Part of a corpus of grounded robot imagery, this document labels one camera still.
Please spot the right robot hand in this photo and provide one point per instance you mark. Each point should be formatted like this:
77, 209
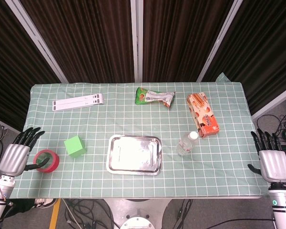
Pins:
272, 162

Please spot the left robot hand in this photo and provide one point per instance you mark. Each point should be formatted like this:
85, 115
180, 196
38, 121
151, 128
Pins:
13, 157

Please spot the transparent water bottle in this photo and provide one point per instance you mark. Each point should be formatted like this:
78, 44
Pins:
186, 144

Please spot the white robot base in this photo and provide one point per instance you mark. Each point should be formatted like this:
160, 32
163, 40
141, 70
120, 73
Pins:
135, 214

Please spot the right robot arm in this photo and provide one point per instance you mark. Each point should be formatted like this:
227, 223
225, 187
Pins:
283, 205

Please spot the stainless steel tray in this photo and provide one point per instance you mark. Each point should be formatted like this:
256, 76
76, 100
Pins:
135, 155

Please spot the red tape roll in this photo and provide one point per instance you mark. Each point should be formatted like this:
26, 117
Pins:
47, 160

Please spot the black and white shoe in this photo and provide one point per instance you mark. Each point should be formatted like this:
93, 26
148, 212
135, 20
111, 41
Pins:
45, 202

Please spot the green cube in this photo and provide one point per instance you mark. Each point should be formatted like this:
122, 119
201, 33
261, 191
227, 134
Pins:
75, 146

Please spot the orange biscuit box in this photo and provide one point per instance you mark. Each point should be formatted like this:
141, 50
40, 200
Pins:
203, 114

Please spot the white folding stand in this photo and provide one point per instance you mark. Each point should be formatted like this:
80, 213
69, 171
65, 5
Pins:
77, 101

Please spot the green checkered tablecloth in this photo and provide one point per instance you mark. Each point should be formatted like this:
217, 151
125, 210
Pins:
143, 186

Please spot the green snack bag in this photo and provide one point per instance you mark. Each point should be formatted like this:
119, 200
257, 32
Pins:
153, 97

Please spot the white partition frame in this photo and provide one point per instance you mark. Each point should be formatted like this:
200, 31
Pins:
136, 40

